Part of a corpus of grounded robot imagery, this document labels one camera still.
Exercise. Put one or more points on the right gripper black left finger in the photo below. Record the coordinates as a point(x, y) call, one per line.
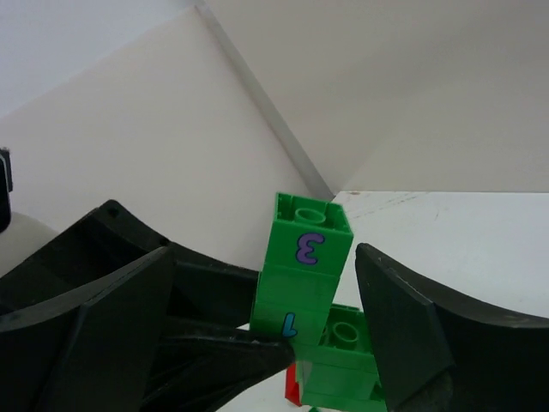
point(109, 345)

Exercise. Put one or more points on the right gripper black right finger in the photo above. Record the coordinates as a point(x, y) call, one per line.
point(438, 349)

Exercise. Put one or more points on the green lego brick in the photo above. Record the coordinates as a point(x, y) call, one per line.
point(340, 372)

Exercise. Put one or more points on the green lego tower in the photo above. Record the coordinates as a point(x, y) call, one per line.
point(307, 249)

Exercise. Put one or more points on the red lego brick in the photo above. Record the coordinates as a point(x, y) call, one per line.
point(292, 386)

